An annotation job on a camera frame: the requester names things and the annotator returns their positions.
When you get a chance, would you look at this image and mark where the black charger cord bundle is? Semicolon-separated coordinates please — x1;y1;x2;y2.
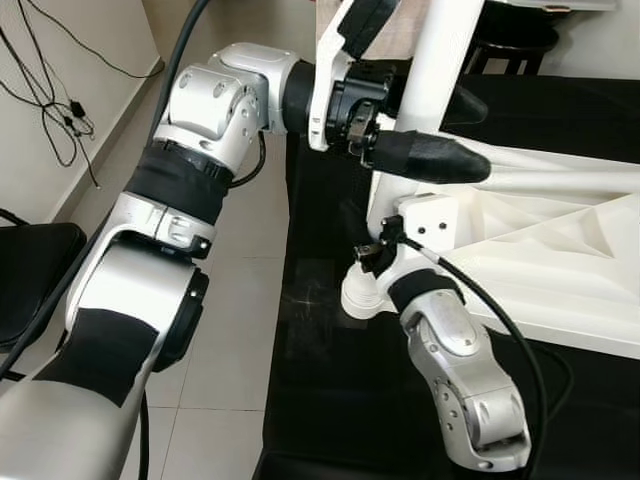
0;20;101;189

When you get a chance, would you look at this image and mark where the black stool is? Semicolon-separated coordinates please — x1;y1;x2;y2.
465;15;561;76

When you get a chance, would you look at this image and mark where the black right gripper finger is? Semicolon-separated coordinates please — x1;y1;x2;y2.
343;195;373;251

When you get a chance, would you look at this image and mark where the thin black wall cable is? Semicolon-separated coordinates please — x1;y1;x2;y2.
20;0;166;81

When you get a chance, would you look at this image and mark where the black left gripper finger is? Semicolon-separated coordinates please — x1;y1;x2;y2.
362;128;493;187
452;83;493;129

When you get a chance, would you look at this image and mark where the black chair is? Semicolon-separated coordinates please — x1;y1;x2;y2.
0;222;89;353

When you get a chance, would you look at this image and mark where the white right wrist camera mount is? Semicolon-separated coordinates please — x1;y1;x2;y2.
385;193;463;293

